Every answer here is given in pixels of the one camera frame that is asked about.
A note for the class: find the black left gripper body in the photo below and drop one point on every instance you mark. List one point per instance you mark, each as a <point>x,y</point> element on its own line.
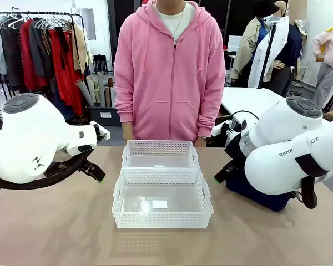
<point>69,166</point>

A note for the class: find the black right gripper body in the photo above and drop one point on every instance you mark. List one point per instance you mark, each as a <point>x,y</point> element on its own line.
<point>234,149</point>

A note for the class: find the navy fabric zip pouch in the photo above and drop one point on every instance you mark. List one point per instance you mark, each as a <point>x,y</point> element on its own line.
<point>255,194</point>

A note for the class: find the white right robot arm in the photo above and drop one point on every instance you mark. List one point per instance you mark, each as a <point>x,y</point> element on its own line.
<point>277,166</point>

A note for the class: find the person's right forearm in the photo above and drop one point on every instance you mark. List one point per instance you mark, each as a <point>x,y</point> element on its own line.
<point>124,108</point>

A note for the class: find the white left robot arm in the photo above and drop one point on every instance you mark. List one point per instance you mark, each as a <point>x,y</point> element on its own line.
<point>30,138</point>

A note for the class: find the person's left hand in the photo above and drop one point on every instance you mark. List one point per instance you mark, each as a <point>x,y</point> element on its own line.
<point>201,142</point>

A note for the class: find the person's right hand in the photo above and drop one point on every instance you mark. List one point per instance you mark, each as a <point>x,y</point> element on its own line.
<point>128,131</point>

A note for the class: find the white background table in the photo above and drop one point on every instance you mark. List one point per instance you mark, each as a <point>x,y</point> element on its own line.
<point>247,99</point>

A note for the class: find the gray storage bin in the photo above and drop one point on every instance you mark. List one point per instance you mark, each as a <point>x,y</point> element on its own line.
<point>93,119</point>

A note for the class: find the dark blue hanging garment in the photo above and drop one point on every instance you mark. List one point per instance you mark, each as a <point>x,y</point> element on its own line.
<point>61,105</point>

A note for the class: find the white basket floor label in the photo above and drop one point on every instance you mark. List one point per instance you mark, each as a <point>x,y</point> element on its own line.
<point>159,204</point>
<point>160,166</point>

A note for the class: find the white perforated plastic basket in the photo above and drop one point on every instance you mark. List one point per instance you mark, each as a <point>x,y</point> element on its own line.
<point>161,220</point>
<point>161,147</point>

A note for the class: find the slanted gray paper roll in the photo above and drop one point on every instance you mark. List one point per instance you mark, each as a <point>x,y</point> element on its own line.
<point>84,92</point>

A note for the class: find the brown paper roll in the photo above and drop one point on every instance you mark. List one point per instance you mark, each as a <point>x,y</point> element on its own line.
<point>107,97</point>

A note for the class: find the white paper roll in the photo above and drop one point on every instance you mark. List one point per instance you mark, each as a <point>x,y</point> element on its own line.
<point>112,97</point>

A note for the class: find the cream paper roll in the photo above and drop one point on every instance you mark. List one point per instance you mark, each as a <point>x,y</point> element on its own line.
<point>90,86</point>

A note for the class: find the long red hanging dress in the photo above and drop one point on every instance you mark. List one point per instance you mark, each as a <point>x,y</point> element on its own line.
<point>69,83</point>

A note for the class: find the tall gray paper roll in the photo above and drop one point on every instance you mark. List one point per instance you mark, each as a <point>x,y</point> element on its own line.
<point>101,88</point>

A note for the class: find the person in pink hoodie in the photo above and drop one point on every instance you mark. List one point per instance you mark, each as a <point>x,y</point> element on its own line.
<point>169,88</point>

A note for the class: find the dark brown short roll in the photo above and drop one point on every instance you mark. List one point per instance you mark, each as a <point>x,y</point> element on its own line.
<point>110,82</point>

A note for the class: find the black tripod pole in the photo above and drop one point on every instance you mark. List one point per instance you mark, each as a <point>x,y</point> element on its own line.
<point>267,55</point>

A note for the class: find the beige trench coat mannequin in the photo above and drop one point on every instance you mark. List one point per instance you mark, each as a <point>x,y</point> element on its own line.
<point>245,50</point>

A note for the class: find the black folding stand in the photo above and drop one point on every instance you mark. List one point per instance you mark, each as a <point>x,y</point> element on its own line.
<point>100,65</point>

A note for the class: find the white chair back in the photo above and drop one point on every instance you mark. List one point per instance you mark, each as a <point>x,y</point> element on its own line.
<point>235,43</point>

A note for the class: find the gray mannequin trousers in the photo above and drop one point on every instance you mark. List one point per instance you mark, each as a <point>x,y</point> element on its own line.
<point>326,83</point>

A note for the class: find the navy dressed mannequin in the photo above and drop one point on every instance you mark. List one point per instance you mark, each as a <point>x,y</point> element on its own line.
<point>292,50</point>

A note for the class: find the white lab coat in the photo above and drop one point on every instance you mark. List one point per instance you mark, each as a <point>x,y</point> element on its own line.
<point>277,41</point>

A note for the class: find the beige hanging garment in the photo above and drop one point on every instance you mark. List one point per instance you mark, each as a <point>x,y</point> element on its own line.
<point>79,50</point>

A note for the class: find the red hanging garment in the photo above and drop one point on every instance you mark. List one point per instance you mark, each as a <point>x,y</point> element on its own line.
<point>26,55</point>

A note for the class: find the black hanging scarf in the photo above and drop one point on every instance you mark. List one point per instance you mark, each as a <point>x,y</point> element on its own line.
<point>61,47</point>

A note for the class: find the dark gray hanging jacket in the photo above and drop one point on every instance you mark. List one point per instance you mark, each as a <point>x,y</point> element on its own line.
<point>37,50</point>

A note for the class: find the black hanging dress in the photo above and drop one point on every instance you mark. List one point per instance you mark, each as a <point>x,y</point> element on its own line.
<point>12,55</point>

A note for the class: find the pink sweater mannequin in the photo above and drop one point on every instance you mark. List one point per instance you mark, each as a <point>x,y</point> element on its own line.
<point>331,47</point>

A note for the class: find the white t-shirt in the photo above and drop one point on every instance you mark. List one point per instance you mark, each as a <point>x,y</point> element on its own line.
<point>173,19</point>

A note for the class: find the white framed panel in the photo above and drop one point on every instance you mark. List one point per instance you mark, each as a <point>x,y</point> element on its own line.
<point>88,23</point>

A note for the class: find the black hat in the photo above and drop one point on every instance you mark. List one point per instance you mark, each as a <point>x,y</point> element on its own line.
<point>265,8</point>

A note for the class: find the black metal clothes rack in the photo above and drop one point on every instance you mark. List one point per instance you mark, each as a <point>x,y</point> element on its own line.
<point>44,12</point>

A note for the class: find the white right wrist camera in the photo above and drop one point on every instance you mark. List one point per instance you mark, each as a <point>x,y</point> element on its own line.
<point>217,130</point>

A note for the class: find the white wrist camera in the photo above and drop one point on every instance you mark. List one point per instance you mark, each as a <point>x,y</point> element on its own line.
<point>100,130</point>
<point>217,130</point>

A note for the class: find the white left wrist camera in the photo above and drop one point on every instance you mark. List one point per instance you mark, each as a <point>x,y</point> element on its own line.
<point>100,130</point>

